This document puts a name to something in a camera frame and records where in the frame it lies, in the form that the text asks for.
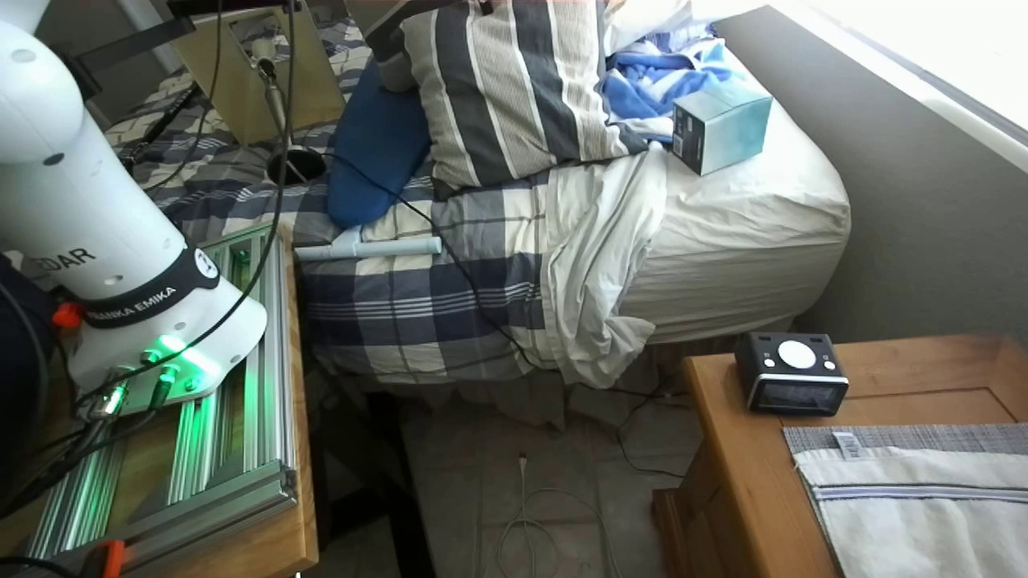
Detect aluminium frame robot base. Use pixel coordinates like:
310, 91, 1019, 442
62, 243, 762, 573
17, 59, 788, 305
23, 221, 302, 567

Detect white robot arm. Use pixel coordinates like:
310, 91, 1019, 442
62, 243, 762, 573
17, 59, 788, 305
0, 0, 266, 411

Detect plaid bed blanket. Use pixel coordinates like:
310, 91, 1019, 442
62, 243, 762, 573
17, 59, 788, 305
109, 72, 543, 385

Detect white bed sheet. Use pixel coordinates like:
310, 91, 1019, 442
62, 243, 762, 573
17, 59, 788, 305
533, 103, 850, 388

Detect blue pillow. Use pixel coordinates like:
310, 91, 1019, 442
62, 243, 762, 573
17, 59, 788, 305
328, 63, 431, 227

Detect striped grey white pillow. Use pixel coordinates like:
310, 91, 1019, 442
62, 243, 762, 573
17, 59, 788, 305
403, 0, 643, 192

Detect blue crumpled cloth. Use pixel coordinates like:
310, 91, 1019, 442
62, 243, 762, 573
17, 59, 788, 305
600, 29, 732, 141

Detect teal tissue box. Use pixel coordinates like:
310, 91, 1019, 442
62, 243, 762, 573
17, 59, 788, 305
672, 82, 772, 172

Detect black alarm clock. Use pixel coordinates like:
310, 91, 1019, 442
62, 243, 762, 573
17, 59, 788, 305
736, 331, 848, 419

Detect wooden nightstand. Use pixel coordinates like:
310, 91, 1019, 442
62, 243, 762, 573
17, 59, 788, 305
652, 335, 1028, 578

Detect cardboard box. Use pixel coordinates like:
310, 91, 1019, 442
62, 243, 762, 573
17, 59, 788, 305
177, 0, 343, 144

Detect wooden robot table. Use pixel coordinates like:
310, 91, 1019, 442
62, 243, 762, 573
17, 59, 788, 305
0, 227, 321, 578

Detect striped white cloth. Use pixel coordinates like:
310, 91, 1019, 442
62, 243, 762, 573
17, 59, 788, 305
783, 424, 1028, 578

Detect black cable on bed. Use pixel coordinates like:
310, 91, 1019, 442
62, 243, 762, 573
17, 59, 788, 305
332, 148, 560, 371

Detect black hanging cable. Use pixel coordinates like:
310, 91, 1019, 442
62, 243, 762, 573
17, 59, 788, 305
62, 0, 302, 414

